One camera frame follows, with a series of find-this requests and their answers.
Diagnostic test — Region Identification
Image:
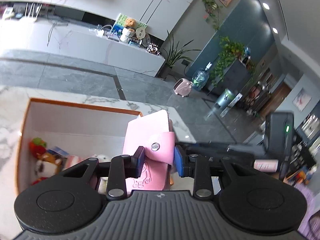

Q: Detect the white marble TV console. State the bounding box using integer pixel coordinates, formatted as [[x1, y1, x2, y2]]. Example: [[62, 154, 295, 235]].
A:
[[1, 18, 164, 77]]

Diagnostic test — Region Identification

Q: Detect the dark grey cabinet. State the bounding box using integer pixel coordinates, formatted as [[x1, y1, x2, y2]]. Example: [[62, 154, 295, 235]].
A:
[[205, 60, 251, 95]]

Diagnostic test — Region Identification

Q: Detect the teddy bear in pot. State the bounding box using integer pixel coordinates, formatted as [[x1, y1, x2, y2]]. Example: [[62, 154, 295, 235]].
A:
[[120, 18, 136, 43]]

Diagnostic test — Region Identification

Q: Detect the strawberry plush toy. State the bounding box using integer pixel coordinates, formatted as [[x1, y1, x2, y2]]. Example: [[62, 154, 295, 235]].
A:
[[29, 137, 47, 159]]

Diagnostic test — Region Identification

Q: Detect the orange cardboard box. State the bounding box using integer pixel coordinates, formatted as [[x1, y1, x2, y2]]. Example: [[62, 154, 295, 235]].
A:
[[16, 98, 142, 193]]

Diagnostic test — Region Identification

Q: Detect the blue water jug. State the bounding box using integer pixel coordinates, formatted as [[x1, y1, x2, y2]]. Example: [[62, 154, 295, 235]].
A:
[[192, 62, 212, 91]]

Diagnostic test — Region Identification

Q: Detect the pink small heater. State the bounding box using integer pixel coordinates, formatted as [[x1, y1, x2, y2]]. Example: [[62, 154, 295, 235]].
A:
[[173, 78, 193, 97]]

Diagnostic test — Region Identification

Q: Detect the hamster plush toy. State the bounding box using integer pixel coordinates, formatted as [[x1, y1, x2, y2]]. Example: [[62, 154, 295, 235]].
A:
[[35, 152, 63, 178]]

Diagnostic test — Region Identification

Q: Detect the silver trash bin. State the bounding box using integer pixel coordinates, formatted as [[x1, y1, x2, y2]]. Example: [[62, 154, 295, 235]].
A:
[[216, 88, 235, 108]]

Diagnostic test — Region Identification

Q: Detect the pink leather card wallet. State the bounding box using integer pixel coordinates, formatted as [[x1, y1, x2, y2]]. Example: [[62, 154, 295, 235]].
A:
[[123, 109, 175, 194]]

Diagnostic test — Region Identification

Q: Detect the white wifi router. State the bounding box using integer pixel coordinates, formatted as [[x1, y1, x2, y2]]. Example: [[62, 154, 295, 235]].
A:
[[20, 3, 42, 23]]

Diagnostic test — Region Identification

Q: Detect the potted long leaf plant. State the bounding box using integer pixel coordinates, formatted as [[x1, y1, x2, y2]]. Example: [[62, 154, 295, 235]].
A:
[[158, 31, 200, 80]]

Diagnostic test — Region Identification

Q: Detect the pink striped plush toy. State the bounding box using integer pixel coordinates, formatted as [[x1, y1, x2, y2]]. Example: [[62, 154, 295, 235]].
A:
[[63, 155, 86, 170]]

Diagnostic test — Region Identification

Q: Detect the purple fluffy rug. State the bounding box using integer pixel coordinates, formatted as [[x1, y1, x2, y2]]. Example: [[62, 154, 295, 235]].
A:
[[294, 184, 319, 239]]

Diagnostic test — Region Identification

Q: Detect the hanging green vine plant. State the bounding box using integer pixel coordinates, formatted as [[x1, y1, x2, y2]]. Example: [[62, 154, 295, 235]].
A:
[[202, 0, 246, 87]]

